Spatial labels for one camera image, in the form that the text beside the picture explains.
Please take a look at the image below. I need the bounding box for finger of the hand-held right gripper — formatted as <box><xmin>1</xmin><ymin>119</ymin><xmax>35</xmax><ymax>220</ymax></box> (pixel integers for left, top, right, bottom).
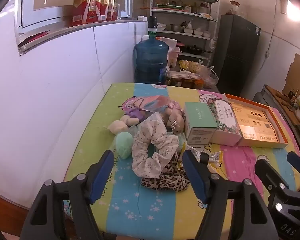
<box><xmin>287</xmin><ymin>151</ymin><xmax>300</xmax><ymax>178</ymax></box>
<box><xmin>254</xmin><ymin>159</ymin><xmax>299</xmax><ymax>196</ymax></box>

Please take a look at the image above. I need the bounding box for orange shallow box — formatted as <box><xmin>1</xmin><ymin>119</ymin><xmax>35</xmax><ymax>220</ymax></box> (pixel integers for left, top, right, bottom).
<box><xmin>223</xmin><ymin>94</ymin><xmax>289</xmax><ymax>148</ymax></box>

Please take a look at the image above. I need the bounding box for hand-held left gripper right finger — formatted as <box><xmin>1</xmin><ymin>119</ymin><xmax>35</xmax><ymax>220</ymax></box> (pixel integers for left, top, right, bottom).
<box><xmin>182</xmin><ymin>149</ymin><xmax>281</xmax><ymax>240</ymax></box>

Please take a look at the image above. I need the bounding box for wooden chopping board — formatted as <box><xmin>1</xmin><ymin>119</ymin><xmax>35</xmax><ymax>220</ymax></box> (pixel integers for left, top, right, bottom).
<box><xmin>265</xmin><ymin>85</ymin><xmax>300</xmax><ymax>125</ymax></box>

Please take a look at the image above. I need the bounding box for large glass jar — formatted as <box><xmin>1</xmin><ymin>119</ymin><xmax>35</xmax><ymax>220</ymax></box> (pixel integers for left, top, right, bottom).
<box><xmin>228</xmin><ymin>1</ymin><xmax>240</xmax><ymax>15</ymax></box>

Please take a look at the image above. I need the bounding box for dark refrigerator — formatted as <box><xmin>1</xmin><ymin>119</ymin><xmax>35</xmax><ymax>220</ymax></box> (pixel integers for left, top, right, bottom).
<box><xmin>213</xmin><ymin>14</ymin><xmax>261</xmax><ymax>94</ymax></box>

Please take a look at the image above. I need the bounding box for white flour sack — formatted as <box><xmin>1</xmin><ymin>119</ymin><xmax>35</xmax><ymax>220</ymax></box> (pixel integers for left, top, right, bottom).
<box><xmin>160</xmin><ymin>37</ymin><xmax>176</xmax><ymax>53</ymax></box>

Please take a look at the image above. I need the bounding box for pale yellow food pile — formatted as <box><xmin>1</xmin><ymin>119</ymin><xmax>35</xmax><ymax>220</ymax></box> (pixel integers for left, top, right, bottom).
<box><xmin>178</xmin><ymin>59</ymin><xmax>199</xmax><ymax>72</ymax></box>

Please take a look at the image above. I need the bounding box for pale pink plastic bin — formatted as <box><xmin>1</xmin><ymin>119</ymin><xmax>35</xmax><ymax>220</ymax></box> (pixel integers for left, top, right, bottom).
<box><xmin>168</xmin><ymin>47</ymin><xmax>181</xmax><ymax>68</ymax></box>

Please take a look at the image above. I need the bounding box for steel bowl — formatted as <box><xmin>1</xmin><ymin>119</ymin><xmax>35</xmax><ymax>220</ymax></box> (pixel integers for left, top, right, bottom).
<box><xmin>170</xmin><ymin>24</ymin><xmax>186</xmax><ymax>33</ymax></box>

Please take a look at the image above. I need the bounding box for clear plastic bag of food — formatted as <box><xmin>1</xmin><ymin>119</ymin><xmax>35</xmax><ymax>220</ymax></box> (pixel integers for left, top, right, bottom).
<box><xmin>197</xmin><ymin>65</ymin><xmax>219</xmax><ymax>89</ymax></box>

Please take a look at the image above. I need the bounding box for pink towel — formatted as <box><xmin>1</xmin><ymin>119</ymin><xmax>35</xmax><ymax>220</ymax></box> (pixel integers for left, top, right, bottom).
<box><xmin>134</xmin><ymin>95</ymin><xmax>176</xmax><ymax>113</ymax></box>

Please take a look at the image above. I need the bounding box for brown cardboard sheet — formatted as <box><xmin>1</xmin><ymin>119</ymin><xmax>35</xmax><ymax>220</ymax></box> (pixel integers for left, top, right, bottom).
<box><xmin>285</xmin><ymin>53</ymin><xmax>300</xmax><ymax>95</ymax></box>

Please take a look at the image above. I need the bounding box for white floral scrunchie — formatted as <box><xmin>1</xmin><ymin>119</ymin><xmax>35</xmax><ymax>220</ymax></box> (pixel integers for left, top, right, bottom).
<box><xmin>132</xmin><ymin>119</ymin><xmax>180</xmax><ymax>179</ymax></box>

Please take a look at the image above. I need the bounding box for side counter with condiment bottles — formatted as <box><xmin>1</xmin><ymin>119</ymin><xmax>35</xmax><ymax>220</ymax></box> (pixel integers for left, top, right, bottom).
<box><xmin>253</xmin><ymin>85</ymin><xmax>300</xmax><ymax>155</ymax></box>

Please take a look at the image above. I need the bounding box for black wok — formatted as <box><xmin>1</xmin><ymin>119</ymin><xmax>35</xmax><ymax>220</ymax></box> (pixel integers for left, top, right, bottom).
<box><xmin>186</xmin><ymin>44</ymin><xmax>213</xmax><ymax>55</ymax></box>

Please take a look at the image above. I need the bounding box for floral print box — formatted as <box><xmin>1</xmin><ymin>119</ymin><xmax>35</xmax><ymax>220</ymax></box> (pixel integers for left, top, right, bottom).
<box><xmin>207</xmin><ymin>99</ymin><xmax>242</xmax><ymax>147</ymax></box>

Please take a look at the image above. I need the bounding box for blue water jug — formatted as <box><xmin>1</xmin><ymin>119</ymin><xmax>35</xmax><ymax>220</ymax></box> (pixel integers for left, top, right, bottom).
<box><xmin>134</xmin><ymin>37</ymin><xmax>169</xmax><ymax>85</ymax></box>

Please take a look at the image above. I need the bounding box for plush doll purple dress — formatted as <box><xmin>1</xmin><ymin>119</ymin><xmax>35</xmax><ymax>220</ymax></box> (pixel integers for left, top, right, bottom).
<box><xmin>108</xmin><ymin>105</ymin><xmax>147</xmax><ymax>134</ymax></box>

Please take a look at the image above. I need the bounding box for mint green box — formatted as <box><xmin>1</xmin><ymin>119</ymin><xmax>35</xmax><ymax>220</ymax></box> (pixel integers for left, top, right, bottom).
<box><xmin>183</xmin><ymin>102</ymin><xmax>218</xmax><ymax>145</ymax></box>

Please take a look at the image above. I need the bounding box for wall cable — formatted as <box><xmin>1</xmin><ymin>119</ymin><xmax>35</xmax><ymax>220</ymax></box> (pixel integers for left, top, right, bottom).
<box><xmin>266</xmin><ymin>0</ymin><xmax>278</xmax><ymax>55</ymax></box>

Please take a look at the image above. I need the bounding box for small high window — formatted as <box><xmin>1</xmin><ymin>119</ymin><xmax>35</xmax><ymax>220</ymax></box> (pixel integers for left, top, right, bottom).
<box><xmin>286</xmin><ymin>0</ymin><xmax>300</xmax><ymax>22</ymax></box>

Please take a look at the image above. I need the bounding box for leopard print scrunchie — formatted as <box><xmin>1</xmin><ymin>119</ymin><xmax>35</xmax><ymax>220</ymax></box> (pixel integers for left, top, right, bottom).
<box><xmin>141</xmin><ymin>155</ymin><xmax>190</xmax><ymax>192</ymax></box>

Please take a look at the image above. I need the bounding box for dry noodle bundle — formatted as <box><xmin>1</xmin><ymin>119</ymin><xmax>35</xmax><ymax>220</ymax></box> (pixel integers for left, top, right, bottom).
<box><xmin>166</xmin><ymin>70</ymin><xmax>199</xmax><ymax>80</ymax></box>

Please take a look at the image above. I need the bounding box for light green puff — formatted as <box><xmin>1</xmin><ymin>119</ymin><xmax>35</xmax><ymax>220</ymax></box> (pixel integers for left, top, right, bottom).
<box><xmin>115</xmin><ymin>132</ymin><xmax>133</xmax><ymax>159</ymax></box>

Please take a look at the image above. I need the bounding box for shrink-wrapped drink bottle pack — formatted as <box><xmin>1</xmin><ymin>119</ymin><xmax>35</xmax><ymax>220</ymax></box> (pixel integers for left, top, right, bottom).
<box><xmin>71</xmin><ymin>0</ymin><xmax>118</xmax><ymax>27</ymax></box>

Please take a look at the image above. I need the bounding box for aluminium sliding window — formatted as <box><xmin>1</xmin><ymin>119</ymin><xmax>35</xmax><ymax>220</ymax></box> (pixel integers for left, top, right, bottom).
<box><xmin>14</xmin><ymin>0</ymin><xmax>135</xmax><ymax>53</ymax></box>

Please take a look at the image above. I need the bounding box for colourful printed tablecloth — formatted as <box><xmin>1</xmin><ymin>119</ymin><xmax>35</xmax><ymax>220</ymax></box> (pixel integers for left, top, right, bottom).
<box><xmin>64</xmin><ymin>82</ymin><xmax>300</xmax><ymax>238</ymax></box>

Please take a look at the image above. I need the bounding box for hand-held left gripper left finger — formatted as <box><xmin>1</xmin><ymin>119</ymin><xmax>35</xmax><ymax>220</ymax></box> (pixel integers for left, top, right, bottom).
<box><xmin>19</xmin><ymin>150</ymin><xmax>115</xmax><ymax>240</ymax></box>

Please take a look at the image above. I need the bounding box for group of condiment bottles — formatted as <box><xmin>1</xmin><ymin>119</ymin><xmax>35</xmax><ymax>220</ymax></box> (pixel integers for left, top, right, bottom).
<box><xmin>287</xmin><ymin>89</ymin><xmax>300</xmax><ymax>110</ymax></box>

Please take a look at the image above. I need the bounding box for yellow sachet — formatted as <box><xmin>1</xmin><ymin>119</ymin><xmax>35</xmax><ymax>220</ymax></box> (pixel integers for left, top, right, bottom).
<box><xmin>207</xmin><ymin>151</ymin><xmax>224</xmax><ymax>168</ymax></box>

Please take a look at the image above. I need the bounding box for row of spice jars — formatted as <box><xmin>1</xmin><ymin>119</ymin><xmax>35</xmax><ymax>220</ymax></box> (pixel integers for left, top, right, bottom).
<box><xmin>160</xmin><ymin>0</ymin><xmax>215</xmax><ymax>14</ymax></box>

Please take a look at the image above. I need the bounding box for grey metal shelf rack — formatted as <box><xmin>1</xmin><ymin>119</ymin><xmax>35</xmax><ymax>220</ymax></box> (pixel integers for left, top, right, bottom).
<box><xmin>150</xmin><ymin>0</ymin><xmax>220</xmax><ymax>65</ymax></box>

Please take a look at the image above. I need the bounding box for black white water pump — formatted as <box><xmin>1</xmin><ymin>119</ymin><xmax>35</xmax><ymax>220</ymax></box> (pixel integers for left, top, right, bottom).
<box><xmin>147</xmin><ymin>16</ymin><xmax>158</xmax><ymax>39</ymax></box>

